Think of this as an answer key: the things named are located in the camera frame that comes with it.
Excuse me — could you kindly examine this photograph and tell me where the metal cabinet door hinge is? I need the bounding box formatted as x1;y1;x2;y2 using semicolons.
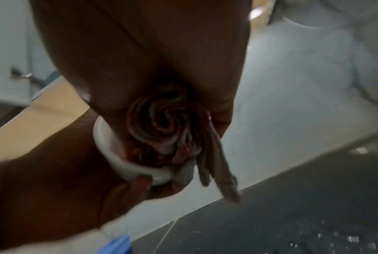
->
9;66;33;82

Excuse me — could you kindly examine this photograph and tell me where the red checkered cloth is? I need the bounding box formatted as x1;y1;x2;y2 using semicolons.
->
126;84;243;204

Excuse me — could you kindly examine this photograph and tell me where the blue rectangular tray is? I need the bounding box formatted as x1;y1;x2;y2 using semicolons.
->
96;234;132;254

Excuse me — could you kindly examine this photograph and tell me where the person's right hand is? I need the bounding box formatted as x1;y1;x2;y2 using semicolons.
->
29;0;252;139

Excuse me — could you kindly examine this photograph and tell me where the small cream bowl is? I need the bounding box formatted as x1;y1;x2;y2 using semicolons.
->
92;116;174;187

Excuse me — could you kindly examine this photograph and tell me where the person's left hand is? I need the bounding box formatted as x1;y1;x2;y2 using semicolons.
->
0;109;185;254

